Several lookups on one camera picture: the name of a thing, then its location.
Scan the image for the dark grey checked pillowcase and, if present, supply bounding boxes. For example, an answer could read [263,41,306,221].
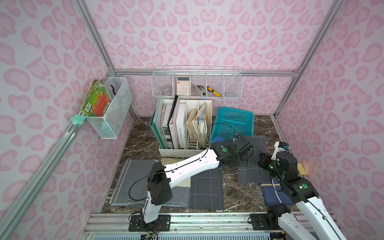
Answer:
[238,135,270,184]
[189,167,225,211]

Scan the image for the teal plastic basket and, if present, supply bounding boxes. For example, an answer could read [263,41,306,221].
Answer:
[211,107,255,143]

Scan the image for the beige cream grey pillowcase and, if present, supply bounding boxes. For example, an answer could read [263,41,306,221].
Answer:
[155,157,193,208]

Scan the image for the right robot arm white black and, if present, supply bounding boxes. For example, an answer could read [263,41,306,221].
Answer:
[258,151,346,240]

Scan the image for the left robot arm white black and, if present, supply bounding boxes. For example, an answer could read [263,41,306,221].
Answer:
[140,135,254,226]

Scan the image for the navy blue pillowcase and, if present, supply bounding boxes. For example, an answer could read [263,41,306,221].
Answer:
[261,178,294,207]

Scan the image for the grey pillowcase with white stripe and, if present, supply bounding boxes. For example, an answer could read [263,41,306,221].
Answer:
[110,160,158,207]

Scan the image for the blue lid pencil jar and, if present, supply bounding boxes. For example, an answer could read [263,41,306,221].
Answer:
[213,136,226,144]

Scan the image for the yellow sticky note pad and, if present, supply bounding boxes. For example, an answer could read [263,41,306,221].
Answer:
[298,163,307,176]

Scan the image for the brown paper envelopes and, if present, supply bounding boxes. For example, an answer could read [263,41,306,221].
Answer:
[186,101,209,149]

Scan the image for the white file organiser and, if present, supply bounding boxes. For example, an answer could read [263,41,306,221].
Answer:
[159,99,213,158]

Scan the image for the yellow utility knife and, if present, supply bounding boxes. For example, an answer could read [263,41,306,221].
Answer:
[207,87,222,98]

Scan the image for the pink white book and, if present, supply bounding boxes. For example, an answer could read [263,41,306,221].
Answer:
[168,96,187,150]

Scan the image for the grey stapler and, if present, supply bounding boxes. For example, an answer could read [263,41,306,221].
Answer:
[192,85,207,97]

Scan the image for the pink calculator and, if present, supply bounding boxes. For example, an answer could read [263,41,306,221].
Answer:
[176,76,191,97]

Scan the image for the green folder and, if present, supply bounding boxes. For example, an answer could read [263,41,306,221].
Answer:
[150,95,169,149]

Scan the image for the clear dome in shelf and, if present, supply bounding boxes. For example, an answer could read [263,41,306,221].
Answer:
[161,86,173,96]

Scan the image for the green red booklet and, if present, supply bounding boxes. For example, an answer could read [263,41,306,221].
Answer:
[81,80,113,117]

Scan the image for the mint green clip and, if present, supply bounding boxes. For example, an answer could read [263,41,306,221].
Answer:
[70,114,88,125]

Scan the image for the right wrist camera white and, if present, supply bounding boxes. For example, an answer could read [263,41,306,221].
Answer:
[271,142,290,161]

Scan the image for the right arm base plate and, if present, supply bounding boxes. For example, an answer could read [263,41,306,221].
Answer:
[247,213,280,231]

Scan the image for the white wire wall shelf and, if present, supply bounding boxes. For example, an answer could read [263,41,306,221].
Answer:
[151,65,243,99]

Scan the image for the white mesh wall basket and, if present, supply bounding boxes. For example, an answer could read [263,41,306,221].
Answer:
[87,77,133,140]

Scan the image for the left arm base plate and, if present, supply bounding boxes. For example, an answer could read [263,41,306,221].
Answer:
[129,215,171,233]

